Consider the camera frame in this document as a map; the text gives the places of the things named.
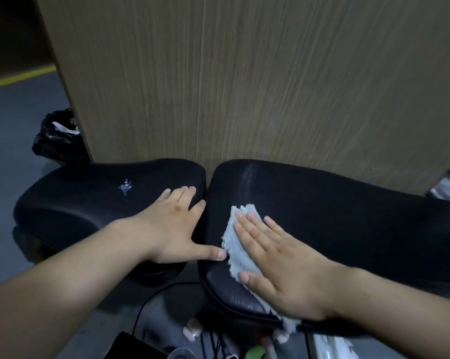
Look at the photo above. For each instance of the person's left hand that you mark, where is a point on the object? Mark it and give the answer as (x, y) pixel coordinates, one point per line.
(172, 231)

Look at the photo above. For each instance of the person's right hand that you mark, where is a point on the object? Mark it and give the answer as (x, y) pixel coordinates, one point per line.
(296, 272)

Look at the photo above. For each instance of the person's left middle finger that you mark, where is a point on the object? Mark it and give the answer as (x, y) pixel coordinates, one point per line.
(188, 198)

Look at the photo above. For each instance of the person's left thumb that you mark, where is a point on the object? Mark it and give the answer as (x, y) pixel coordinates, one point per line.
(210, 252)

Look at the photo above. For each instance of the person's right thumb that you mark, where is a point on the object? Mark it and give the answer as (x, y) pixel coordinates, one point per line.
(254, 279)

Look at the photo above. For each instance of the person's right little finger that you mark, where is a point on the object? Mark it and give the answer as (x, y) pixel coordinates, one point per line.
(281, 231)

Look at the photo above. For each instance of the person's left little finger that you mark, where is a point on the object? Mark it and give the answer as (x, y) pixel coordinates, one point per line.
(163, 198)

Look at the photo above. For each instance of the person's right middle finger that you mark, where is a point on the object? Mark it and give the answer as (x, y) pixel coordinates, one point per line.
(253, 231)

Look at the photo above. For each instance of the light blue cleaning cloth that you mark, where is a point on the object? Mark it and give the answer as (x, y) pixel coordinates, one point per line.
(238, 250)

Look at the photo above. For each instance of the person's right forearm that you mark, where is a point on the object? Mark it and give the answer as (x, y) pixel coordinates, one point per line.
(397, 314)

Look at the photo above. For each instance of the person's left forearm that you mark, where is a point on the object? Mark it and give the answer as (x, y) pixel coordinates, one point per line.
(64, 280)

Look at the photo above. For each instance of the white chair caster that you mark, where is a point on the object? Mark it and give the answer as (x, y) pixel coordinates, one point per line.
(192, 329)
(281, 336)

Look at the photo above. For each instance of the black chair seat with stain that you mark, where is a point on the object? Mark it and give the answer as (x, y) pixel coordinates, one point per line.
(90, 205)

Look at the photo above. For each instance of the green plastic object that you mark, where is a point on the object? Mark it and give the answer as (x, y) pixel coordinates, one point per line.
(255, 353)

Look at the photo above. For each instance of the black leather chair seat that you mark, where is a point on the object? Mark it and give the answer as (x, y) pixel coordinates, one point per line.
(359, 231)

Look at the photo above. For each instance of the black trash bag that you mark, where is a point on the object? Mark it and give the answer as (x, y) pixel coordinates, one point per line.
(56, 145)

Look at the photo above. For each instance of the black flat device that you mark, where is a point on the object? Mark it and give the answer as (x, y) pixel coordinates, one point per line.
(131, 347)

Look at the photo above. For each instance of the wooden desk panel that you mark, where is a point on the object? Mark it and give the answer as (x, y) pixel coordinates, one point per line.
(266, 78)

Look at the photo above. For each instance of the grey chair base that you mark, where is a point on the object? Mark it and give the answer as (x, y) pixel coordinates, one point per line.
(449, 183)

